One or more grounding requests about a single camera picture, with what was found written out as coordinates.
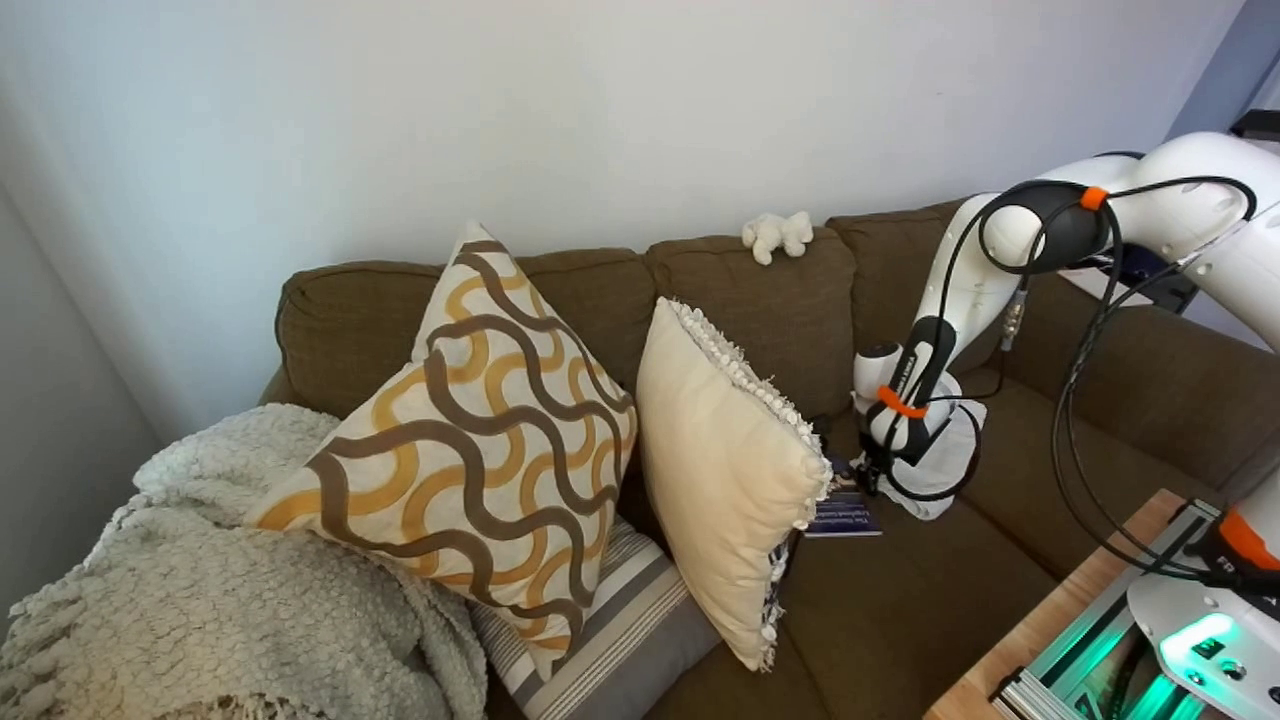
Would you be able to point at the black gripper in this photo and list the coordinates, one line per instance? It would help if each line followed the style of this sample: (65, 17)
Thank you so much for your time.
(912, 384)

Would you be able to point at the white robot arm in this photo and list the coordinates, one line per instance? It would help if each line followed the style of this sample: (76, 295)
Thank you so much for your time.
(1202, 184)

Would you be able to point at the purple book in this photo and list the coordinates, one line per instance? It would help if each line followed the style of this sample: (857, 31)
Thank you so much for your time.
(842, 515)

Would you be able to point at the cream fringed pillow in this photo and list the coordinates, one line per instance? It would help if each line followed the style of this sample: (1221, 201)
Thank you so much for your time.
(725, 464)

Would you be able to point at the small white plush toy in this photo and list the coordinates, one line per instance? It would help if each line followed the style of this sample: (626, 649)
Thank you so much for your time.
(776, 233)

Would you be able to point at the brown fabric sofa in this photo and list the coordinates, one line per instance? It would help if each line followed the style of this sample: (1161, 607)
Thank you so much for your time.
(905, 613)

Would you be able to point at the grey striped pillow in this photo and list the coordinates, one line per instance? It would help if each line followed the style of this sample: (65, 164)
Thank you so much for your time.
(603, 640)

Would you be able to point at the brown wave patterned pillow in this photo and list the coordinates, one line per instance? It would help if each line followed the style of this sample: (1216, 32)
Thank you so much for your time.
(465, 440)

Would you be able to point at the beige knitted throw blanket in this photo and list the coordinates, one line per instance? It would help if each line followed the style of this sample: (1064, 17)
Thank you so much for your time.
(213, 587)

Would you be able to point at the aluminium frame with green light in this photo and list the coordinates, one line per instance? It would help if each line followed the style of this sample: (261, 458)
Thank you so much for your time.
(1083, 652)

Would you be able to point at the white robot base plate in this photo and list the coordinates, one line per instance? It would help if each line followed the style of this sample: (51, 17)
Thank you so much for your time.
(1205, 640)

